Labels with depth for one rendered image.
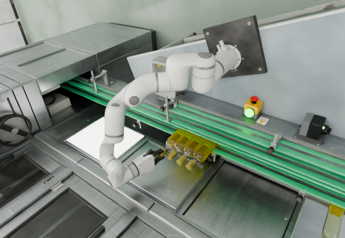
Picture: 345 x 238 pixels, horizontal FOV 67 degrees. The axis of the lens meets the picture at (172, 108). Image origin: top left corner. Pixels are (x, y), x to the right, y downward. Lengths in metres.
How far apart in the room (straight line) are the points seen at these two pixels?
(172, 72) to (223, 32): 0.39
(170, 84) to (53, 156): 0.98
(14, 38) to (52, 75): 2.94
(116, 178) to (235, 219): 0.58
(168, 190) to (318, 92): 0.83
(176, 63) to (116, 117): 0.33
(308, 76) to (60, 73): 1.52
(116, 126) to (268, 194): 0.83
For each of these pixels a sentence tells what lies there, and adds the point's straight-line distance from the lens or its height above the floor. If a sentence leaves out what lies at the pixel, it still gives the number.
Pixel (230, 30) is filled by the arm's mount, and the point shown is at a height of 0.78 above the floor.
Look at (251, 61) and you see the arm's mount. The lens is 1.31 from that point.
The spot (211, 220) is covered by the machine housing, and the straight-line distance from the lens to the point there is 1.32.
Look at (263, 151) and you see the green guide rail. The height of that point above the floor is 0.92.
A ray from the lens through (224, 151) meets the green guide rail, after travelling 1.45.
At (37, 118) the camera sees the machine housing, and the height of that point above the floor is 1.32.
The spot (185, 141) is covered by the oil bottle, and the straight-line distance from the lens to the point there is 1.40.
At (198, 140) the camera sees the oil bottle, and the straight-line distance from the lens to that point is 1.41.
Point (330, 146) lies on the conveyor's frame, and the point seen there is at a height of 0.84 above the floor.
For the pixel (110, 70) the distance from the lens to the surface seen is 2.25.
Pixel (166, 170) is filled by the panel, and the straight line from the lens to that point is 1.48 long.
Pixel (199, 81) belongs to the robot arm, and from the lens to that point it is 1.08.
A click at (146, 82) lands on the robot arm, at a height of 1.24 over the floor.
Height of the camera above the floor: 1.91
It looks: 41 degrees down
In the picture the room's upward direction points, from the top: 128 degrees counter-clockwise
